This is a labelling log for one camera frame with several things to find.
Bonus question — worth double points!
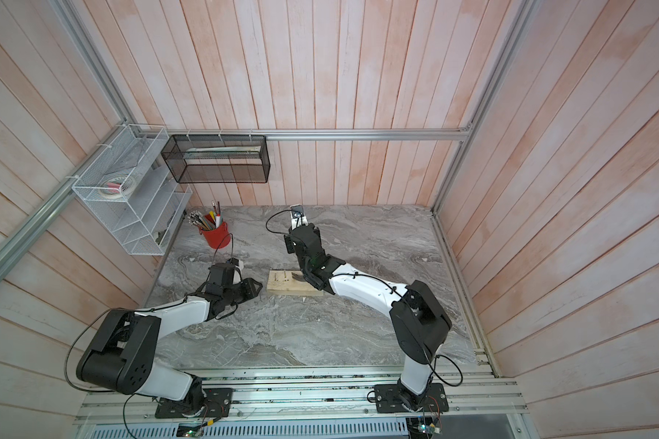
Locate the wooden block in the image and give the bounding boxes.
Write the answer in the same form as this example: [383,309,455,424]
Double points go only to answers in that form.
[267,270,325,297]

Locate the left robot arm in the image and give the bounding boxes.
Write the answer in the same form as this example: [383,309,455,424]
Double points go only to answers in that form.
[76,259,263,417]

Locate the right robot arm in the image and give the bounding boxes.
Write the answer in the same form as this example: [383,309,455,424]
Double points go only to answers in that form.
[284,219,452,411]

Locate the red pen cup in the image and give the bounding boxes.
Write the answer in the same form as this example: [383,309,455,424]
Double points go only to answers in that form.
[199,221,232,250]

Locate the pens and pencils bundle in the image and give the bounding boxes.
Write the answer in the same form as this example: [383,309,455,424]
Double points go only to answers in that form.
[186,203,223,232]

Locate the black mesh basket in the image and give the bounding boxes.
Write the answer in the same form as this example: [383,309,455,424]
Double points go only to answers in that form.
[161,135,271,184]

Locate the tape roll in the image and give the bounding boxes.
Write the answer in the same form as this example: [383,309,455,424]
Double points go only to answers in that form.
[98,175,135,199]

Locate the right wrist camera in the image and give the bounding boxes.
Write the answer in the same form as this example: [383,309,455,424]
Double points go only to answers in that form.
[288,205,309,230]

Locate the horizontal aluminium rail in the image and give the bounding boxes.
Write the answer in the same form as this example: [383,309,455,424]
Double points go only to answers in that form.
[135,125,470,142]

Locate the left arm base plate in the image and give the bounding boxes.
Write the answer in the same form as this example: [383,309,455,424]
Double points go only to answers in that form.
[155,388,234,419]

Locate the white wire mesh shelf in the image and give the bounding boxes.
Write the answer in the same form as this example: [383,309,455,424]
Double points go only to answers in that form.
[72,124,191,256]

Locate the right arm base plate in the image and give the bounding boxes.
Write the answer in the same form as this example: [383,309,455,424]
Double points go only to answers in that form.
[373,383,450,413]

